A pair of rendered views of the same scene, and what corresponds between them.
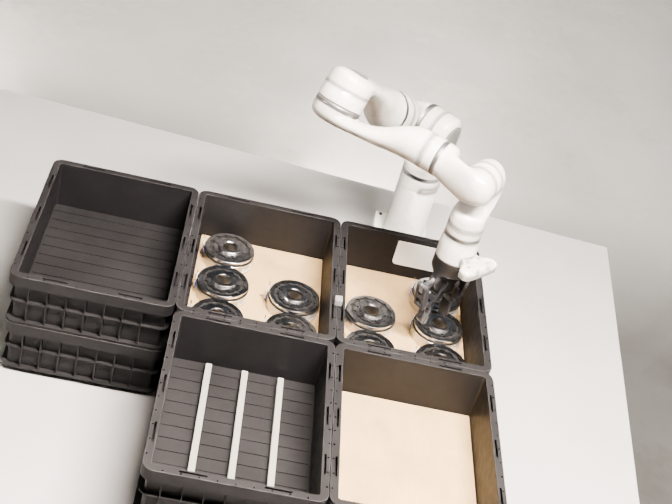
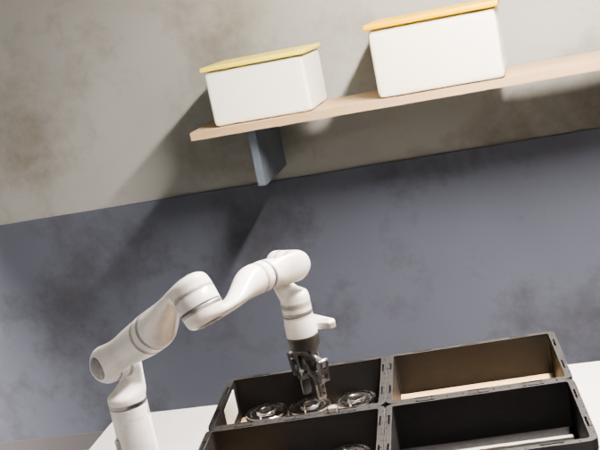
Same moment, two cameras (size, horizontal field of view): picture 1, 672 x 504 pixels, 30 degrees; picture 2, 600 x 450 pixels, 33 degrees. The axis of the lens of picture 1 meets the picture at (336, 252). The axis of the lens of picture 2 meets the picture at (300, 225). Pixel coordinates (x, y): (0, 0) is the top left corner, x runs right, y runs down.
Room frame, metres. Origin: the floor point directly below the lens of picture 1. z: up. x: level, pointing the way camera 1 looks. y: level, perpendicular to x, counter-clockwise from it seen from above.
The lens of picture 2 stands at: (1.32, 1.97, 1.80)
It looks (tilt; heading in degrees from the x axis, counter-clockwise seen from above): 12 degrees down; 286
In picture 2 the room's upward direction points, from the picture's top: 11 degrees counter-clockwise
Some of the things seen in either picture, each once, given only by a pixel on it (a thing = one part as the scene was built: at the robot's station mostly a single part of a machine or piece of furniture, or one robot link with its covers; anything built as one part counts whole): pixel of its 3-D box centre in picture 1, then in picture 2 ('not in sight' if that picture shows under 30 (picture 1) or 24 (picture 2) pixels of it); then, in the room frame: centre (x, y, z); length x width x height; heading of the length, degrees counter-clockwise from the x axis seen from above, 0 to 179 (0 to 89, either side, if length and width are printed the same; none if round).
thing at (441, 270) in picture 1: (448, 271); (305, 350); (2.00, -0.22, 1.01); 0.08 x 0.08 x 0.09
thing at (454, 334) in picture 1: (438, 325); (309, 405); (2.03, -0.24, 0.86); 0.10 x 0.10 x 0.01
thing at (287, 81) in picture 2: not in sight; (267, 84); (2.42, -1.78, 1.52); 0.41 x 0.34 x 0.22; 3
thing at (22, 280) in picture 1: (110, 233); not in sight; (1.93, 0.43, 0.92); 0.40 x 0.30 x 0.02; 8
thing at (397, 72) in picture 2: not in sight; (438, 46); (1.77, -1.82, 1.54); 0.48 x 0.40 x 0.27; 3
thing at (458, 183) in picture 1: (463, 174); (281, 269); (2.01, -0.18, 1.22); 0.14 x 0.09 x 0.07; 69
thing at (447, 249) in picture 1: (465, 248); (305, 319); (1.99, -0.23, 1.08); 0.11 x 0.09 x 0.06; 49
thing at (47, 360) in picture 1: (100, 296); not in sight; (1.93, 0.43, 0.76); 0.40 x 0.30 x 0.12; 8
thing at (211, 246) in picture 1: (229, 249); not in sight; (2.08, 0.21, 0.86); 0.10 x 0.10 x 0.01
